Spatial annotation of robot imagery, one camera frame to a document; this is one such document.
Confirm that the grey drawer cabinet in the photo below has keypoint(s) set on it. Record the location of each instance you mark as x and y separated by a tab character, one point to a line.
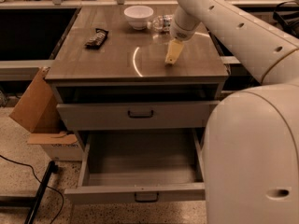
130	68

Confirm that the clear plastic water bottle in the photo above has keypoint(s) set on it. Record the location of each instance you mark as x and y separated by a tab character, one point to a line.
160	24

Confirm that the closed grey upper drawer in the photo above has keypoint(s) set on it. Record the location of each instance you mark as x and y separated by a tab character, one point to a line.
127	116

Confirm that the open grey lower drawer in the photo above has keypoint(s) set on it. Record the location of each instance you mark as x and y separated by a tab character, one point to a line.
139	166

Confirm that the brown cardboard box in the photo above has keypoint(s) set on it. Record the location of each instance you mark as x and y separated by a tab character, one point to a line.
36	110

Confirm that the white printed cardboard box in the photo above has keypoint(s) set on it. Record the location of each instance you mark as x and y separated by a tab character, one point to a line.
58	146

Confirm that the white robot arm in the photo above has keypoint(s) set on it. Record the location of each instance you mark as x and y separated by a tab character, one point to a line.
250	152

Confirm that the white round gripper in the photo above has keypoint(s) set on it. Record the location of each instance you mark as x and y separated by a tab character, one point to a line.
181	32

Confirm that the black table leg base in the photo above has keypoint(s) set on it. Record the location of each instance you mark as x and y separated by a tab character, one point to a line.
31	202

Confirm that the white ceramic bowl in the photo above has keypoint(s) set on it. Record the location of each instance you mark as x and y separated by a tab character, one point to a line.
138	16

